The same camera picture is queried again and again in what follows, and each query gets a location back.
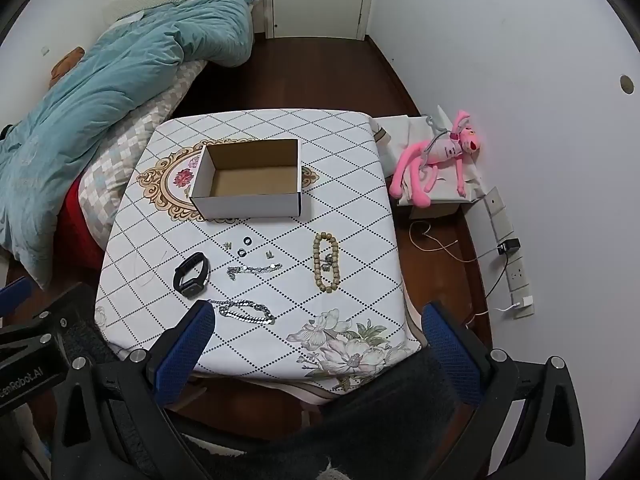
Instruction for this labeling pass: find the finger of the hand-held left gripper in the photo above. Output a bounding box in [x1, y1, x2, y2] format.
[0, 282, 97, 366]
[0, 277, 34, 317]

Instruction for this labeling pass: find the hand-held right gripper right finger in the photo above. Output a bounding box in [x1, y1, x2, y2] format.
[421, 301, 587, 480]

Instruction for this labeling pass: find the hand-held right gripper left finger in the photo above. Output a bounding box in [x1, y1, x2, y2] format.
[50, 300, 217, 480]

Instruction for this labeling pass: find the thick silver chain bracelet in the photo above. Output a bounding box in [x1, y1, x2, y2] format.
[206, 299, 277, 326]

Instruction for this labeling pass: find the thin silver chain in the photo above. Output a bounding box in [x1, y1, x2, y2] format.
[227, 262, 283, 281]

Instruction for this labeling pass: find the white cardboard box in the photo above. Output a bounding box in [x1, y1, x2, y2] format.
[189, 138, 304, 221]

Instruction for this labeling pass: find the wooden bead bracelet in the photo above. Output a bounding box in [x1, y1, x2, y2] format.
[313, 232, 342, 293]

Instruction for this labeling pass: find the red cloth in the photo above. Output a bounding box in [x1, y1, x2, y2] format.
[57, 180, 106, 271]

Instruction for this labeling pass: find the diamond patterned floral tablecloth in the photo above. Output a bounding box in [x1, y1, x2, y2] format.
[94, 108, 423, 403]

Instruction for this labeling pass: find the pink plush toy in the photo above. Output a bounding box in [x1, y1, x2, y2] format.
[390, 109, 485, 208]

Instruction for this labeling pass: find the white covered box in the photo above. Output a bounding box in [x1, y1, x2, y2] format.
[375, 105, 488, 221]

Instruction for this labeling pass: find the light blue quilt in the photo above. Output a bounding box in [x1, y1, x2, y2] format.
[0, 0, 261, 288]

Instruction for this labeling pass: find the black cable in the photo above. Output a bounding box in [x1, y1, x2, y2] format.
[482, 255, 508, 301]

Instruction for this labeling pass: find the white cable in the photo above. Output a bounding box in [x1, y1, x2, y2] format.
[410, 220, 501, 263]

